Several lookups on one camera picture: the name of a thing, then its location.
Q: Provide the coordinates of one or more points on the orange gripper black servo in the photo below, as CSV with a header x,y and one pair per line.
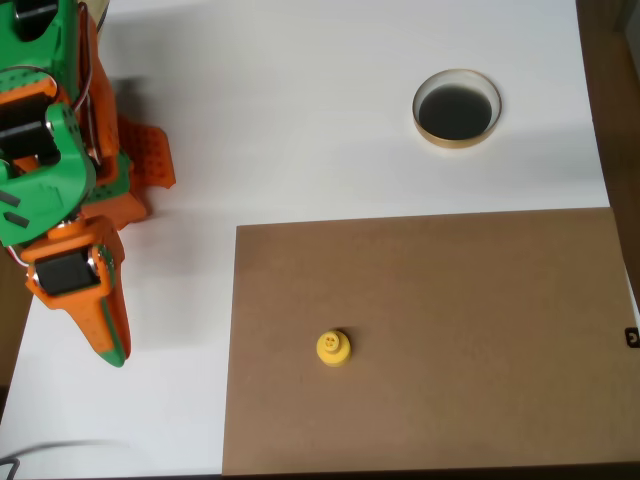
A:
x,y
64,272

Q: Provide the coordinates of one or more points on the small yellow plastic piece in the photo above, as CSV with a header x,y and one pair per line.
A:
x,y
334,350

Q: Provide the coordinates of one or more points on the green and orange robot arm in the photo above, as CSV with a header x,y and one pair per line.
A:
x,y
60,175

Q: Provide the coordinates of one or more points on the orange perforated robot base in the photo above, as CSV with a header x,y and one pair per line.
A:
x,y
152,155

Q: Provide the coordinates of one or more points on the round gold metal tray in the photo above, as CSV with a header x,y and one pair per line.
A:
x,y
456,112

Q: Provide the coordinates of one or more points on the white sheet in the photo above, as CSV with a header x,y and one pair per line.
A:
x,y
300,100

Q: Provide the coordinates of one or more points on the brown fibreboard panel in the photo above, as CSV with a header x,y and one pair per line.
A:
x,y
450,350

